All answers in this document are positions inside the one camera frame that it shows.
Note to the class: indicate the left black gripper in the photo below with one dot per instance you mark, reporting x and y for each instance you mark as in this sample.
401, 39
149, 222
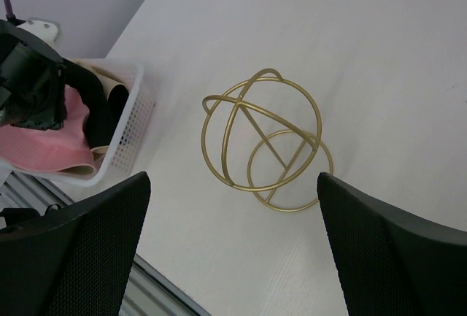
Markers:
32, 81

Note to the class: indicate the black bucket hat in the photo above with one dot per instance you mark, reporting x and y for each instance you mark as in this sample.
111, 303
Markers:
96, 111

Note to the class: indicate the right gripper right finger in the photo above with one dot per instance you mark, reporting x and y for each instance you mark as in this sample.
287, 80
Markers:
389, 261

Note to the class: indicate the white perforated plastic basket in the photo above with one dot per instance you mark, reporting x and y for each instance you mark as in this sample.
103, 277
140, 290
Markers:
123, 149

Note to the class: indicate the aluminium mounting rail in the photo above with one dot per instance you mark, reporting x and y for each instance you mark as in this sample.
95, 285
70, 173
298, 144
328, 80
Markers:
54, 221

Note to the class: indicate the pink bucket hat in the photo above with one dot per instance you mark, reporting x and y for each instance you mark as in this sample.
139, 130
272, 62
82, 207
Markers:
49, 151

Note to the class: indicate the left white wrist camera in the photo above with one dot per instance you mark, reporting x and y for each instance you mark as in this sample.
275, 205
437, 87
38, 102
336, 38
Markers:
48, 31

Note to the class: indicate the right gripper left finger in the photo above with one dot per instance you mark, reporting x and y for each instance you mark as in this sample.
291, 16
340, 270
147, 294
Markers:
73, 246

